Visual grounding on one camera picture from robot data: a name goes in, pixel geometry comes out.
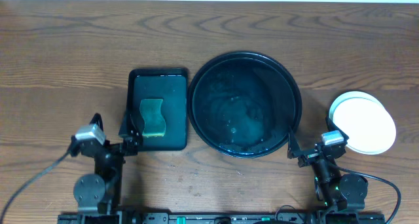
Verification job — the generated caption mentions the white plate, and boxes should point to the white plate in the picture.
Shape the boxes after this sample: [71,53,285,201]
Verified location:
[332,98,397,155]

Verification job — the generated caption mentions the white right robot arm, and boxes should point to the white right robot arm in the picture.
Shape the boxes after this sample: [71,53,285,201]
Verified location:
[287,118,368,223]

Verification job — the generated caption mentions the green yellow sponge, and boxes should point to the green yellow sponge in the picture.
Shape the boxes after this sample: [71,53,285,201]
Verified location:
[139,99,166,138]

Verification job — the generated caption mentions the black rectangular tray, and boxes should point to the black rectangular tray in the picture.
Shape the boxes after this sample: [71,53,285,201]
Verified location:
[126,68,188,151]

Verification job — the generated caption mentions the mint green plate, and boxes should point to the mint green plate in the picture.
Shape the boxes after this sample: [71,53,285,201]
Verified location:
[329,90,384,119]

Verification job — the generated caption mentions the black round tray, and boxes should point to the black round tray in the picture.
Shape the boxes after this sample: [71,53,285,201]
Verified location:
[187,51,302,158]

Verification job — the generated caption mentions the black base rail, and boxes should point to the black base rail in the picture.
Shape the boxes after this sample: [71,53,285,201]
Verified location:
[57,211,386,224]

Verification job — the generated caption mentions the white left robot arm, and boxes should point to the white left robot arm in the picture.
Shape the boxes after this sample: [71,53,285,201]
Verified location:
[68,113,142,224]

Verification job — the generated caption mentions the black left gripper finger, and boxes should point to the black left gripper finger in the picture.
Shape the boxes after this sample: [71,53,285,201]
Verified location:
[118,111,143,144]
[89,113,103,132]

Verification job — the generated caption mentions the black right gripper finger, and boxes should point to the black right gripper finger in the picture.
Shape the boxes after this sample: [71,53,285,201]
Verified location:
[287,127,301,159]
[325,117,349,141]

